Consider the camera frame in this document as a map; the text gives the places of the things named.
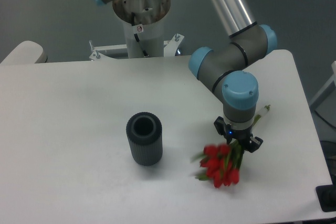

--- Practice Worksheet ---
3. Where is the dark grey ribbed vase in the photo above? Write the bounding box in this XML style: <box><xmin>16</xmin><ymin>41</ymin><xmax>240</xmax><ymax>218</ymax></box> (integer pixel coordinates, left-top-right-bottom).
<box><xmin>125</xmin><ymin>112</ymin><xmax>163</xmax><ymax>166</ymax></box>

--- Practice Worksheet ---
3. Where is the black cable on pedestal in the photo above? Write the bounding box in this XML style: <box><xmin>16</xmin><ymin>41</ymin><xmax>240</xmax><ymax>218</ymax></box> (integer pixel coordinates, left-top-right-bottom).
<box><xmin>130</xmin><ymin>11</ymin><xmax>149</xmax><ymax>58</ymax></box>

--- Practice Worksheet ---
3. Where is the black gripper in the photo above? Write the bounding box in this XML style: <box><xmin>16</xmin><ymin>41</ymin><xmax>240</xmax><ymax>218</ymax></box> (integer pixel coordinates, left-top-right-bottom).
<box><xmin>214</xmin><ymin>116</ymin><xmax>263</xmax><ymax>153</ymax></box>

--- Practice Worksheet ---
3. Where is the white pedestal base frame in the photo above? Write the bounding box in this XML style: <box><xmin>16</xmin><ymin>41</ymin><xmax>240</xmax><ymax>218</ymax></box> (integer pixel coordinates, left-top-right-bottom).
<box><xmin>89</xmin><ymin>33</ymin><xmax>185</xmax><ymax>61</ymax></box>

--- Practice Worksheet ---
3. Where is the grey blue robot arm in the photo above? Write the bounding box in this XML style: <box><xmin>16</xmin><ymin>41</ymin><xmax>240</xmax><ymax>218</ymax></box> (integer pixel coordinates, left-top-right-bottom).
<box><xmin>94</xmin><ymin>0</ymin><xmax>277</xmax><ymax>153</ymax></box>

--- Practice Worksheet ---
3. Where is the black device at table edge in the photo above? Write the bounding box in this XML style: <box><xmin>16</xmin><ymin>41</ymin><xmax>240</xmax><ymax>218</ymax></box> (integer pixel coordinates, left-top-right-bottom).
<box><xmin>316</xmin><ymin>185</ymin><xmax>335</xmax><ymax>212</ymax></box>

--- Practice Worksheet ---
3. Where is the red tulip bouquet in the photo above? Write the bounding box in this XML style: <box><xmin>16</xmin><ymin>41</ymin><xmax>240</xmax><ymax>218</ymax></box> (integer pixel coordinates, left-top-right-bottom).
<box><xmin>191</xmin><ymin>104</ymin><xmax>271</xmax><ymax>189</ymax></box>

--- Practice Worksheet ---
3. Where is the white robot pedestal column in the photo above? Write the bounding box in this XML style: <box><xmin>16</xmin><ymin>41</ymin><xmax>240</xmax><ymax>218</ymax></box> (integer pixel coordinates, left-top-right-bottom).
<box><xmin>112</xmin><ymin>0</ymin><xmax>171</xmax><ymax>51</ymax></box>

